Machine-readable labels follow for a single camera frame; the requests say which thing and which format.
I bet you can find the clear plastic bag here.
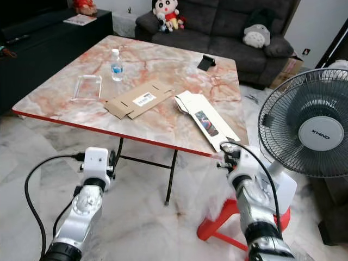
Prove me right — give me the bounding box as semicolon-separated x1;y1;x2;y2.
200;154;246;219

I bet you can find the flat brown cardboard box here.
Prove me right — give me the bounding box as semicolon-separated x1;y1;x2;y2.
104;80;173;120

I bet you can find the white printed carton box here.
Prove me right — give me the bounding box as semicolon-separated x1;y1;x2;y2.
175;90;241;153

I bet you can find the red plastic stool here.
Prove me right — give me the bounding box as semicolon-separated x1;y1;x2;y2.
197;198;292;254

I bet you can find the clear plastic tray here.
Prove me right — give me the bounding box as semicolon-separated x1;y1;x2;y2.
72;74;103;102

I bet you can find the grey standing fan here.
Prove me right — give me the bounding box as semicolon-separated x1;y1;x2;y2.
258;67;348;214

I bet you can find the clear plastic water bottle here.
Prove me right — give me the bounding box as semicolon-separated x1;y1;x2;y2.
110;49;124;83

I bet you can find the small black stand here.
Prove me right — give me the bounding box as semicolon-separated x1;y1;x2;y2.
196;54;217;72

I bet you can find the marble top folding table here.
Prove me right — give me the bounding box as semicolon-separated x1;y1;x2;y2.
12;35;250;206

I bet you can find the black television console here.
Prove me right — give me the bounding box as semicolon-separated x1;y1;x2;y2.
0;9;114;116

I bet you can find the black low cabinet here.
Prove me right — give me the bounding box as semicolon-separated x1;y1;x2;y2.
309;176;348;246

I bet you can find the grey white plush toy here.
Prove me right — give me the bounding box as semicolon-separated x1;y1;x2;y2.
242;20;272;49

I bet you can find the dark grey fabric sofa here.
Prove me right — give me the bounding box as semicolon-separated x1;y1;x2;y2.
134;0;301;89

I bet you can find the white printed booklet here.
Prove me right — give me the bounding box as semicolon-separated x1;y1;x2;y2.
62;14;96;27

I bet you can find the black soundbar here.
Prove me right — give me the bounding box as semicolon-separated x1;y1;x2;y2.
3;13;69;44

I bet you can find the cartoon boy plush doll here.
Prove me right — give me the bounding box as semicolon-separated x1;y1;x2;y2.
152;0;182;32

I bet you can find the red gold figurine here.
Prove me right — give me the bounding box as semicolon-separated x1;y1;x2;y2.
73;0;99;16

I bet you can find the black flat screen television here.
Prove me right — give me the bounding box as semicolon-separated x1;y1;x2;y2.
0;0;72;29

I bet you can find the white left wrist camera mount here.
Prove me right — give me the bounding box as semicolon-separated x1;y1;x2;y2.
81;146;111;179

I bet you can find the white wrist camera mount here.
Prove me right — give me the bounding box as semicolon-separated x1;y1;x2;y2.
228;145;263;179
81;146;111;179

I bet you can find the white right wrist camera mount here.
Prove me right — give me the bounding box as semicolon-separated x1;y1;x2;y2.
228;145;263;179

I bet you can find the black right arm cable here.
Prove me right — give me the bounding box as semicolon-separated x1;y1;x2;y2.
219;141;284;225

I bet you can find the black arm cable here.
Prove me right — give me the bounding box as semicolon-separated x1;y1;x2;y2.
219;141;284;225
24;153;86;257

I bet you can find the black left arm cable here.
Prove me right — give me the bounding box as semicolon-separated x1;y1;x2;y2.
24;153;86;257

